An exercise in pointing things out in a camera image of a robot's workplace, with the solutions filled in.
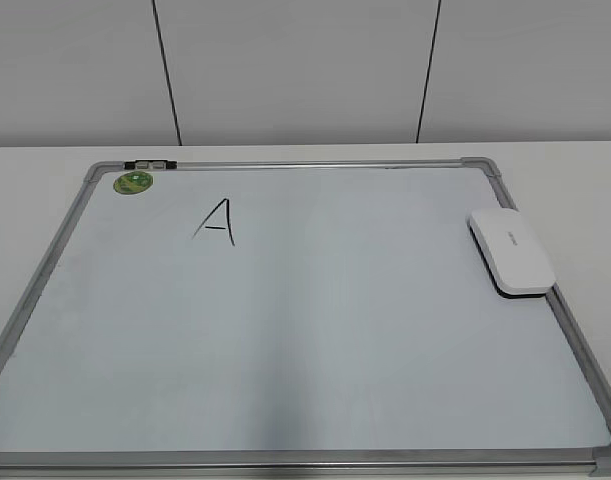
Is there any white whiteboard eraser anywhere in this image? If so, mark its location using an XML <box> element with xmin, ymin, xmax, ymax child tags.
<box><xmin>467</xmin><ymin>207</ymin><xmax>556</xmax><ymax>297</ymax></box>

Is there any round green sticker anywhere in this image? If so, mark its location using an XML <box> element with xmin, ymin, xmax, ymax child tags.
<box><xmin>113</xmin><ymin>171</ymin><xmax>154</xmax><ymax>195</ymax></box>

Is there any white whiteboard with grey frame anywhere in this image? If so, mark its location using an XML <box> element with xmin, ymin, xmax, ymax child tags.
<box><xmin>0</xmin><ymin>157</ymin><xmax>611</xmax><ymax>478</ymax></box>

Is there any black and silver frame clip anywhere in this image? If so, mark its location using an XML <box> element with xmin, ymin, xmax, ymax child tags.
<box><xmin>123</xmin><ymin>159</ymin><xmax>178</xmax><ymax>170</ymax></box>

